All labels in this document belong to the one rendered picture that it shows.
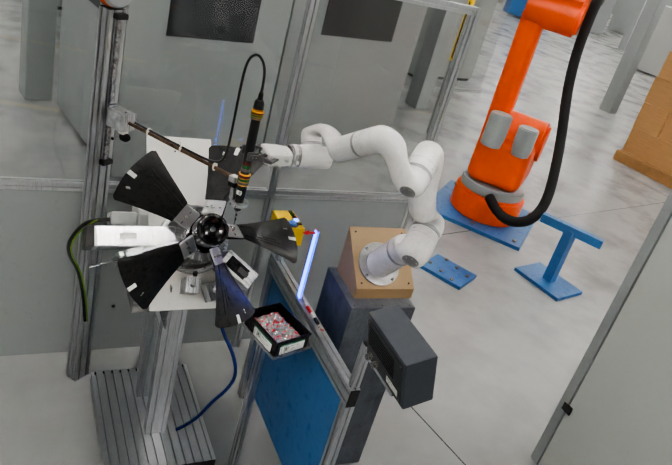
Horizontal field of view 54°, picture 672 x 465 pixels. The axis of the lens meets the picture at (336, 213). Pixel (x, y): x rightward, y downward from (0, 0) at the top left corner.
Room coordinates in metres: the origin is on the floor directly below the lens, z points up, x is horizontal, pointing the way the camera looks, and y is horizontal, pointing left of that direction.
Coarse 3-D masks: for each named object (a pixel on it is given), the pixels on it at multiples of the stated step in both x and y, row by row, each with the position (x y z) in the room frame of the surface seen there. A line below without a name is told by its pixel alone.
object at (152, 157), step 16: (144, 160) 2.07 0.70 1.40; (160, 160) 2.08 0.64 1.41; (128, 176) 2.04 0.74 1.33; (144, 176) 2.05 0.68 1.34; (160, 176) 2.06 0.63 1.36; (128, 192) 2.03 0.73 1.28; (144, 192) 2.04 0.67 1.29; (160, 192) 2.05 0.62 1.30; (176, 192) 2.06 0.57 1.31; (144, 208) 2.04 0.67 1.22; (160, 208) 2.05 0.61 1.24; (176, 208) 2.06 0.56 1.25
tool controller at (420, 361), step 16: (368, 320) 1.78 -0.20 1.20; (384, 320) 1.75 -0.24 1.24; (400, 320) 1.76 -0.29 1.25; (368, 336) 1.78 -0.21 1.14; (384, 336) 1.68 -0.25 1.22; (400, 336) 1.68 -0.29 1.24; (416, 336) 1.69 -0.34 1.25; (368, 352) 1.79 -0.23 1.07; (384, 352) 1.68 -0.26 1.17; (400, 352) 1.62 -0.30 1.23; (416, 352) 1.62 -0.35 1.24; (432, 352) 1.63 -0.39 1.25; (384, 368) 1.68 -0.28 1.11; (400, 368) 1.59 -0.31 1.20; (416, 368) 1.58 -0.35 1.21; (432, 368) 1.61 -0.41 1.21; (400, 384) 1.59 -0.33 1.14; (416, 384) 1.60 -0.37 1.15; (432, 384) 1.63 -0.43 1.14; (400, 400) 1.60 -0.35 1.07; (416, 400) 1.61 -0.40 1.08
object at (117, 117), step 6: (108, 108) 2.37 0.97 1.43; (114, 108) 2.39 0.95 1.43; (120, 108) 2.40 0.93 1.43; (108, 114) 2.37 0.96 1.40; (114, 114) 2.35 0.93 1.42; (120, 114) 2.34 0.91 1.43; (126, 114) 2.36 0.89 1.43; (132, 114) 2.38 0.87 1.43; (108, 120) 2.36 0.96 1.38; (114, 120) 2.35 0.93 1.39; (120, 120) 2.34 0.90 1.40; (126, 120) 2.35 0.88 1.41; (132, 120) 2.38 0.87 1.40; (114, 126) 2.35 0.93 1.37; (120, 126) 2.34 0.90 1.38; (126, 126) 2.35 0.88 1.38
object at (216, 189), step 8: (216, 152) 2.31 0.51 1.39; (232, 152) 2.31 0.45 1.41; (240, 152) 2.32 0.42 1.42; (216, 160) 2.29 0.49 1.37; (224, 160) 2.29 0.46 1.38; (232, 160) 2.28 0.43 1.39; (240, 160) 2.29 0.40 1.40; (208, 168) 2.27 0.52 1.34; (224, 168) 2.26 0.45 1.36; (232, 168) 2.26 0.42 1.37; (240, 168) 2.26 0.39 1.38; (256, 168) 2.27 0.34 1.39; (208, 176) 2.25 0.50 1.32; (216, 176) 2.24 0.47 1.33; (224, 176) 2.23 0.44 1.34; (208, 184) 2.22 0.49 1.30; (216, 184) 2.21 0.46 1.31; (224, 184) 2.20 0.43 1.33; (208, 192) 2.19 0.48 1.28; (216, 192) 2.18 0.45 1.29; (224, 192) 2.18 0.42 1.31; (224, 200) 2.15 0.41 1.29
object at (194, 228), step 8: (200, 216) 2.14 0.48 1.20; (208, 216) 2.05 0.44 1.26; (216, 216) 2.07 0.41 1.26; (192, 224) 2.10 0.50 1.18; (200, 224) 2.02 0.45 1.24; (208, 224) 2.04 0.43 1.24; (216, 224) 2.06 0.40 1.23; (224, 224) 2.07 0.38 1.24; (184, 232) 2.08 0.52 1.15; (192, 232) 2.04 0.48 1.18; (200, 232) 2.00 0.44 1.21; (208, 232) 2.03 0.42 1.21; (216, 232) 2.04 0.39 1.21; (224, 232) 2.05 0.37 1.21; (200, 240) 2.00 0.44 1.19; (208, 240) 2.01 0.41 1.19; (216, 240) 2.03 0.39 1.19; (224, 240) 2.03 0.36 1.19; (200, 248) 2.07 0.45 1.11; (208, 248) 2.08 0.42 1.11
